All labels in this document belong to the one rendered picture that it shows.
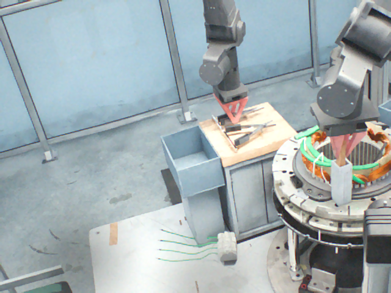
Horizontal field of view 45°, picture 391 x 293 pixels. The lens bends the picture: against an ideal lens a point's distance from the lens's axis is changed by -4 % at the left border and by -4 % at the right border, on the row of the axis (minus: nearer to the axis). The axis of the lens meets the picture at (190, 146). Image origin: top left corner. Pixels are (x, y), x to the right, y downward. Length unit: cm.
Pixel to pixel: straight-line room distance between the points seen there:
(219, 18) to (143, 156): 217
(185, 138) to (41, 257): 157
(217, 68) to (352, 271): 59
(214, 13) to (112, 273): 72
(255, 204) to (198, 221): 15
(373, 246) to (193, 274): 85
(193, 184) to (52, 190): 205
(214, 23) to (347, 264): 66
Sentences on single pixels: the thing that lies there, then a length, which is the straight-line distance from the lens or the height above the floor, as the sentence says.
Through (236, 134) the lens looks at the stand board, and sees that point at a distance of 122.
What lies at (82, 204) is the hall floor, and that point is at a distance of 294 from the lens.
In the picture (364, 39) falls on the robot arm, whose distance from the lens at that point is 74.
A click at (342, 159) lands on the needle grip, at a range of 89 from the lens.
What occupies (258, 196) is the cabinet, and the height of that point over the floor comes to 91.
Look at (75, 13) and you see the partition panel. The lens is 309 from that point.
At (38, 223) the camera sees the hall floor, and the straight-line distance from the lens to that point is 294.
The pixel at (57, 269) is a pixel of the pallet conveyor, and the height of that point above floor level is 79.
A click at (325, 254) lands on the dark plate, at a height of 78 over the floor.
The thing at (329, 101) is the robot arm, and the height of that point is 137.
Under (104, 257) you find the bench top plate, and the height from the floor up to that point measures 78.
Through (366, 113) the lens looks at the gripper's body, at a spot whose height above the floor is 130.
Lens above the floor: 172
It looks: 33 degrees down
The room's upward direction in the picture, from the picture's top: 12 degrees counter-clockwise
